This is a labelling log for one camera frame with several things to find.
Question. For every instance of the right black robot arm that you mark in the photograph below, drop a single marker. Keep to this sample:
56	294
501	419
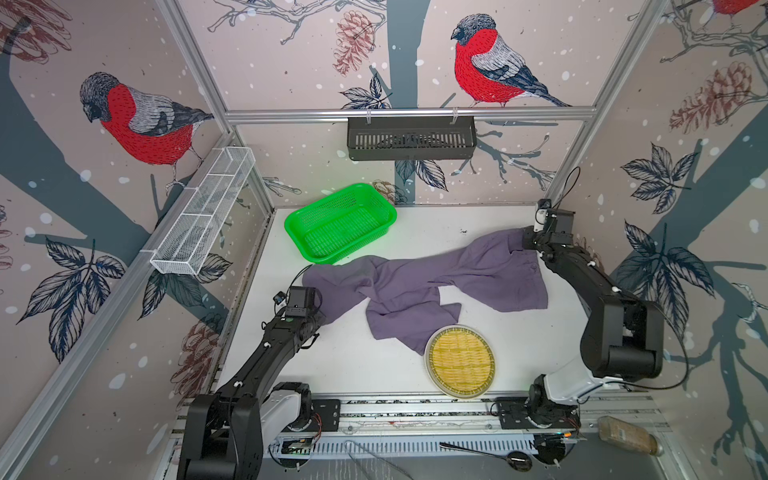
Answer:
622	341

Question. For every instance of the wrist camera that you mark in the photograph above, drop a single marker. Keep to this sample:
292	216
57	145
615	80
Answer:
542	208
297	302

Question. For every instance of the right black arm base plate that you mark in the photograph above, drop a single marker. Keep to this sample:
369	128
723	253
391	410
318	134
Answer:
518	413

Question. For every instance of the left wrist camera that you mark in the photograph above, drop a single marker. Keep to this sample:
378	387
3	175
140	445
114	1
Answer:
297	302

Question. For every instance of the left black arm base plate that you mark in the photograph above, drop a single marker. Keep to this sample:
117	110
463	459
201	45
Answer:
325	417

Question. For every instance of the round yellow woven tray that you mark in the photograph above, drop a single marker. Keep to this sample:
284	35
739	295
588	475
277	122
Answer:
460	362

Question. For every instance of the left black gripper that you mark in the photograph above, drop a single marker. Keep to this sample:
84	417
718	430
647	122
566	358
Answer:
319	316

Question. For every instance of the white wire mesh shelf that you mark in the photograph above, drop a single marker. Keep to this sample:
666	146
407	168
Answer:
186	246

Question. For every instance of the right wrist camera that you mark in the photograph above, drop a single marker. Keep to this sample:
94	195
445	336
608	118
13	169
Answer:
542	208

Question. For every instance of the horizontal aluminium frame bar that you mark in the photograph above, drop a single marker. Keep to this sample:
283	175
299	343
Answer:
296	116

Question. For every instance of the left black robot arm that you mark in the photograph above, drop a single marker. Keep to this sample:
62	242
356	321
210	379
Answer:
227	432

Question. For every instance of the brown bottle lying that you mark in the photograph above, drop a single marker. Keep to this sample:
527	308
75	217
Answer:
628	437

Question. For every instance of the black hanging wall basket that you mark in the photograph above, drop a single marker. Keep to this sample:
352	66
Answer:
411	138

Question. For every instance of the aluminium mounting rail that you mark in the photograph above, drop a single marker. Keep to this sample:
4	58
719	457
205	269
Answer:
413	426

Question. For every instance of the purple trousers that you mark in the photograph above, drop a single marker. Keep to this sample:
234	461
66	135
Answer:
403	296

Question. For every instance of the black spoon tool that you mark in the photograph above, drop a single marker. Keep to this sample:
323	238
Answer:
517	460

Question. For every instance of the green plastic basket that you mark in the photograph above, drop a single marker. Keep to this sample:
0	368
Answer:
332	228

